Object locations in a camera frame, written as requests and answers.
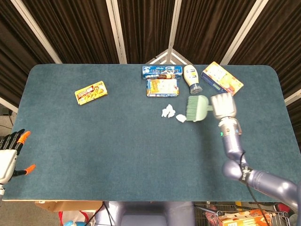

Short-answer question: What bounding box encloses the orange printed carton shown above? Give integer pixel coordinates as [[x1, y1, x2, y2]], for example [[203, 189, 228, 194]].
[[218, 209, 272, 226]]

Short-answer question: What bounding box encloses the yellow red snack box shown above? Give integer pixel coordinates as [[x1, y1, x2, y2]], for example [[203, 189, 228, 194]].
[[74, 81, 109, 106]]

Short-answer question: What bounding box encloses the white screen stand foot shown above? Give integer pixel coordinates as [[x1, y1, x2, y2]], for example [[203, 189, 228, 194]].
[[145, 48, 194, 65]]

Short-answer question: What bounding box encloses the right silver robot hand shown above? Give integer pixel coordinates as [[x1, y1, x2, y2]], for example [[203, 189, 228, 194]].
[[209, 92, 237, 121]]

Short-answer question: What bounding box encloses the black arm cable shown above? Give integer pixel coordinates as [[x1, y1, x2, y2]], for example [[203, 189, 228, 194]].
[[238, 152, 271, 226]]

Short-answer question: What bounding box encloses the brown curtain panel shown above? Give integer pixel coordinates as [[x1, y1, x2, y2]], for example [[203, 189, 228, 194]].
[[0, 0, 56, 108], [117, 0, 177, 65], [229, 0, 301, 99], [174, 0, 257, 66], [21, 0, 120, 65]]

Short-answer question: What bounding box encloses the purple-grey robot torso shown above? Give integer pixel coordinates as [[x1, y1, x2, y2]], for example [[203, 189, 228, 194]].
[[93, 201, 196, 226]]

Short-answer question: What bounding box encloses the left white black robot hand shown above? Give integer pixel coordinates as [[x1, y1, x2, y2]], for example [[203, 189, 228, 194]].
[[0, 129, 37, 186]]

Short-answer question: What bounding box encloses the white red bag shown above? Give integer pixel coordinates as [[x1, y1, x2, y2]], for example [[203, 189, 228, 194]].
[[58, 210, 95, 226]]

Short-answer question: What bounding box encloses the blue Oreo cookie box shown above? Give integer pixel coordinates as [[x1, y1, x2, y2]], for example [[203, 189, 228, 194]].
[[142, 65, 183, 81]]

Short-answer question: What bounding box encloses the white screen frame post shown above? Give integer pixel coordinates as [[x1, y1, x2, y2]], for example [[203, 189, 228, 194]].
[[105, 0, 128, 65], [10, 0, 63, 65], [220, 0, 269, 66], [167, 0, 183, 51]]

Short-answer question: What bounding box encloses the large blue yellow box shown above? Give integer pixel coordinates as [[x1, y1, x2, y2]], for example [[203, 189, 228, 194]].
[[200, 61, 245, 96]]

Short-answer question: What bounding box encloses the metal wire cart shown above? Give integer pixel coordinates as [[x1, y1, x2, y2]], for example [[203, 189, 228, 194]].
[[194, 202, 291, 226]]

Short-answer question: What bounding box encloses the large white tissue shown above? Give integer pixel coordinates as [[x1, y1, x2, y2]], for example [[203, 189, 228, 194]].
[[161, 104, 176, 118]]

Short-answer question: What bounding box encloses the black velcro arm strap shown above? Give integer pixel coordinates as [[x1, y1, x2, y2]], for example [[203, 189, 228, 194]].
[[238, 165, 252, 182]]

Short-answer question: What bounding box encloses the black torso cable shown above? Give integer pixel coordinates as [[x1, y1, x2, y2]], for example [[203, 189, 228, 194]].
[[88, 201, 113, 226]]

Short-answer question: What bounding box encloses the yellow blue biscuit pack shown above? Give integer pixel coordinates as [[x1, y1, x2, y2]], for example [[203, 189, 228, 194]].
[[146, 78, 181, 98]]

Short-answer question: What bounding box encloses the black floor cable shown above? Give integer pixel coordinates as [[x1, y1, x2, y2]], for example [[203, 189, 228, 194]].
[[0, 110, 15, 130]]

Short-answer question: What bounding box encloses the white mayonnaise squeeze bottle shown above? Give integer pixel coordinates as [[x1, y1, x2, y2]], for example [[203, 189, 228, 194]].
[[183, 64, 204, 95]]

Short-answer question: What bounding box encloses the brown cardboard box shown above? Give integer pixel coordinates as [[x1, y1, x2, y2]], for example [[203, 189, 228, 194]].
[[35, 201, 104, 213]]

